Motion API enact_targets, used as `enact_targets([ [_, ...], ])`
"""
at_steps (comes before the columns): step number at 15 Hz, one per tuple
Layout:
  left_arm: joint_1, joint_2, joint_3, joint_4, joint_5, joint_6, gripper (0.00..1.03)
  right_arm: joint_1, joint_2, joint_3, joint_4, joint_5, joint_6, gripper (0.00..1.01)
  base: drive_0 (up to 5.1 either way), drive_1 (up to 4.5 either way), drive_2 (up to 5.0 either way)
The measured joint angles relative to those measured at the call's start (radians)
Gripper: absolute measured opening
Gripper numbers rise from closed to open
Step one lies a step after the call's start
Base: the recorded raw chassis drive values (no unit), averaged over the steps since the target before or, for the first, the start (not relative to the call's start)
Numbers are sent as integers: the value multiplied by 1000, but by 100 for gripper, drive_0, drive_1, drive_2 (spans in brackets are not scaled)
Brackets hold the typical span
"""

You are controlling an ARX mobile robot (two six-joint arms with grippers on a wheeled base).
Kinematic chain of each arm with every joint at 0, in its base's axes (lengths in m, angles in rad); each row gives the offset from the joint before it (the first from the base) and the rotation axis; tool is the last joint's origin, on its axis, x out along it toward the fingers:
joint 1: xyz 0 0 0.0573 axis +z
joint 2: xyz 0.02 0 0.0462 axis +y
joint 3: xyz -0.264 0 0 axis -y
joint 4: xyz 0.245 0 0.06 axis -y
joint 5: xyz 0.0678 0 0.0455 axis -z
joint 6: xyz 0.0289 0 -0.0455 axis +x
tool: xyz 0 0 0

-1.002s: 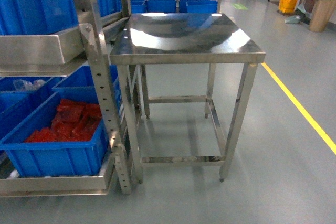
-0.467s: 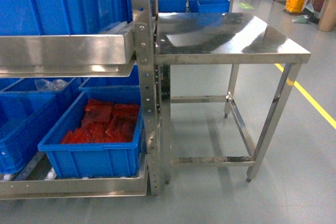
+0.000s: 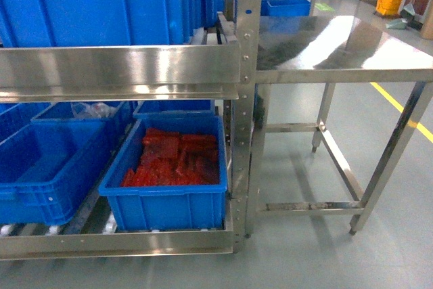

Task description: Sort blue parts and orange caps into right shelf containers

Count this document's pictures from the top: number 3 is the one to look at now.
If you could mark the red plastic parts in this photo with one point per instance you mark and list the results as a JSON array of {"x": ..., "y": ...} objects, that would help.
[{"x": 173, "y": 158}]

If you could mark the steel shelf rack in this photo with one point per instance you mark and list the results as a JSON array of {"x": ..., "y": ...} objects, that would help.
[{"x": 223, "y": 71}]

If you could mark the blue bin with red parts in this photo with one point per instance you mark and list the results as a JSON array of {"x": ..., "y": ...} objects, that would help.
[{"x": 166, "y": 207}]

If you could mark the steel side table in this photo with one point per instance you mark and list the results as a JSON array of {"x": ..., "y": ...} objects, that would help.
[{"x": 332, "y": 50}]

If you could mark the blue plastic bin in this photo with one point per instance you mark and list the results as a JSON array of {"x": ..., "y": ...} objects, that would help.
[{"x": 47, "y": 170}]

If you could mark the large upper blue bin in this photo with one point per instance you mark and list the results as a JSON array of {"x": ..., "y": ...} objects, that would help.
[{"x": 70, "y": 23}]

